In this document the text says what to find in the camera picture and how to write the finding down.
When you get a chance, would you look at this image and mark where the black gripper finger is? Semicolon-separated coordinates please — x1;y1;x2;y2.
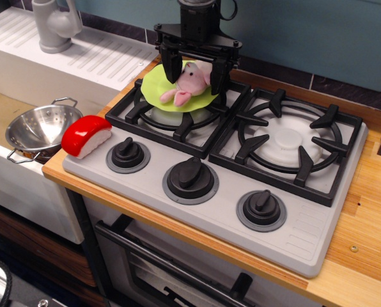
210;58;233;95
160;44;182;84

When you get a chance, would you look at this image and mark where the grey toy faucet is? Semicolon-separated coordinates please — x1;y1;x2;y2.
31;0;82;54

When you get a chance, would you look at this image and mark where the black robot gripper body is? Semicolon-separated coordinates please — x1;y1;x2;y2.
154;1;242;67

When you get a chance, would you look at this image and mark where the black right stove knob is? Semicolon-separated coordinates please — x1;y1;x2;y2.
236;190;287;233

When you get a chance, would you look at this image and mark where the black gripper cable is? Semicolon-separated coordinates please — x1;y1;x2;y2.
218;0;238;21

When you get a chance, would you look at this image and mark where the red white sushi toy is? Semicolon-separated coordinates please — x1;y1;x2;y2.
61;115;112;159

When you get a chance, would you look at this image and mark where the black right burner grate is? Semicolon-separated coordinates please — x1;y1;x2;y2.
209;88;368;207

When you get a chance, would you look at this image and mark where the white toy sink unit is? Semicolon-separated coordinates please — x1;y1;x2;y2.
0;7;157;244

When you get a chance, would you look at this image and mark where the black left burner grate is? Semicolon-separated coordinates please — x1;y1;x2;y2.
105;79;251;159

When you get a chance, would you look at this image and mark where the black oven door handle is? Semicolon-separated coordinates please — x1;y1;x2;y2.
95;221;251;306

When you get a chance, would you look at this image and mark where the toy oven door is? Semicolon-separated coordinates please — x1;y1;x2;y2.
93;215;270;306

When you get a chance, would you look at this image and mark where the green plastic plate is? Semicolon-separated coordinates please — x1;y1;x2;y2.
141;61;217;113

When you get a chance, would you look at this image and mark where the black left stove knob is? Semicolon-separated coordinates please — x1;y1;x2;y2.
106;137;151;174

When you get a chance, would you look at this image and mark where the grey toy stove top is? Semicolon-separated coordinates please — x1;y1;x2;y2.
63;121;355;277

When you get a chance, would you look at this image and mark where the pink plush toy animal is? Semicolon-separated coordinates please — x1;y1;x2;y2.
159;60;213;107

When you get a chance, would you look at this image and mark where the metal colander with handles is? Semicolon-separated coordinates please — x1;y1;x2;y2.
5;97;82;164

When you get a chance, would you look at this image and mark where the black stove knob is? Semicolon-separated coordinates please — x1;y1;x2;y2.
106;137;151;174
162;157;219;205
236;190;287;233

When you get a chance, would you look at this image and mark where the black burner grate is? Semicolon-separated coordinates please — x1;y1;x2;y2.
105;79;251;159
209;88;368;207

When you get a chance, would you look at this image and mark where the black middle stove knob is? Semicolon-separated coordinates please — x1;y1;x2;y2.
162;157;219;205

